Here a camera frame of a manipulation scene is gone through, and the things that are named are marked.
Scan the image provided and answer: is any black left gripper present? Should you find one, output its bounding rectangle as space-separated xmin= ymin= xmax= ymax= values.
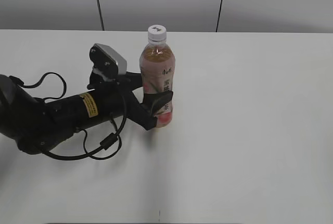
xmin=87 ymin=71 xmax=173 ymax=130

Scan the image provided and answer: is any peach oolong tea bottle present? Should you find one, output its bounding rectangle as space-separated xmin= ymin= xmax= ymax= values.
xmin=139 ymin=38 xmax=175 ymax=129

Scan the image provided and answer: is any white bottle cap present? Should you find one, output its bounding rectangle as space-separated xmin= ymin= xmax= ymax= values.
xmin=147 ymin=24 xmax=167 ymax=42

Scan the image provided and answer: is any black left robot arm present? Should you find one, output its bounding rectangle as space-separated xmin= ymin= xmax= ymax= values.
xmin=1 ymin=72 xmax=173 ymax=160

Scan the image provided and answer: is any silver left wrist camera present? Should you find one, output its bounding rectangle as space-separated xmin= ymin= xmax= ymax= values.
xmin=89 ymin=43 xmax=127 ymax=82

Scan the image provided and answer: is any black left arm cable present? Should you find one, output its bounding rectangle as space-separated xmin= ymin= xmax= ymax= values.
xmin=10 ymin=72 xmax=128 ymax=161

